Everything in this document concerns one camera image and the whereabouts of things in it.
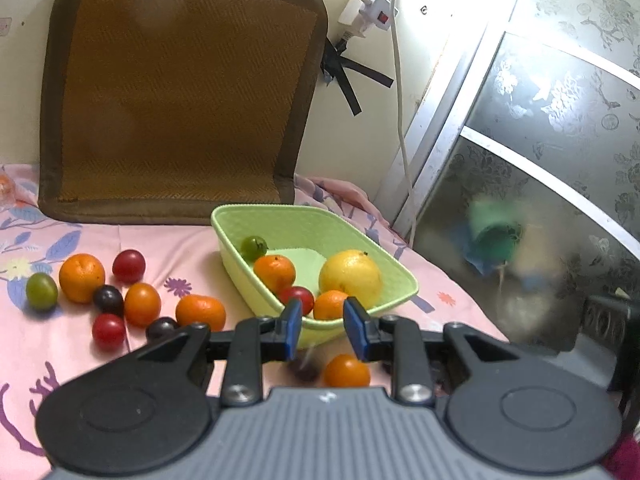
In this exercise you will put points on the black tape cluster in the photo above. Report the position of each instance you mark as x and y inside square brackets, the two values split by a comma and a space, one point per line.
[350, 72]

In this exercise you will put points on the pale square wall sticker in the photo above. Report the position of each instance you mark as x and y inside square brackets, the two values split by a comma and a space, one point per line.
[3, 25]

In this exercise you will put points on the green plum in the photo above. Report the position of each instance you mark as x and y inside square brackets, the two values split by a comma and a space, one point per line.
[41, 291]
[253, 247]

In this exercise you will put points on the mandarin orange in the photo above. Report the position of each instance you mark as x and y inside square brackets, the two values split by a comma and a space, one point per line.
[200, 312]
[274, 272]
[329, 306]
[346, 371]

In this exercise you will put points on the pink floral bedsheet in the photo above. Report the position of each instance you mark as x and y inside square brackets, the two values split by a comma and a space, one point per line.
[175, 250]

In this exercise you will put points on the large yellow lemon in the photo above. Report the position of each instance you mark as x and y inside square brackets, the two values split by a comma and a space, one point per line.
[350, 277]

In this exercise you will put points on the dark red cloth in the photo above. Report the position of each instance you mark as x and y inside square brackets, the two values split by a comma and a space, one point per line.
[625, 460]

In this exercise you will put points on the dark purple plum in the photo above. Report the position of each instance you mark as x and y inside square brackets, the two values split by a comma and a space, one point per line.
[161, 327]
[305, 369]
[108, 300]

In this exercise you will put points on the smooth small orange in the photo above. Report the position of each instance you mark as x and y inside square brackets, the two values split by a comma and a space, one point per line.
[142, 304]

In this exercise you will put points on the large round orange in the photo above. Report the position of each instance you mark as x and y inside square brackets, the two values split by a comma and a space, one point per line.
[82, 278]

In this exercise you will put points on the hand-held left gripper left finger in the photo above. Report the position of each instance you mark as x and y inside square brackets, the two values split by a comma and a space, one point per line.
[292, 330]

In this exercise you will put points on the light green plastic basket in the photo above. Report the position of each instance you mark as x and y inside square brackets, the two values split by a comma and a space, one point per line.
[310, 230]

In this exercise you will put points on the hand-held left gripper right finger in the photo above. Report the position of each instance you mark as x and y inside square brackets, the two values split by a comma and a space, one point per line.
[355, 332]

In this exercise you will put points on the patterned glass sliding door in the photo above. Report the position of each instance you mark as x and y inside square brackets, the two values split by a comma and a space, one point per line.
[550, 110]

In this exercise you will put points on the green blurry object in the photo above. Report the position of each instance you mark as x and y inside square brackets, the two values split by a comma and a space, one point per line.
[492, 240]

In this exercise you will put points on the dark furniture piece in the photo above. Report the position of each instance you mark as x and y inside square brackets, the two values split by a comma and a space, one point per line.
[610, 330]

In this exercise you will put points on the brown woven seat cushion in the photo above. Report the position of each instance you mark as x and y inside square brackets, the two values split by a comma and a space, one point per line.
[175, 85]

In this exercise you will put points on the red plum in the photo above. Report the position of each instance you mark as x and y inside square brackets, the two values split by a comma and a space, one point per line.
[108, 331]
[128, 265]
[300, 297]

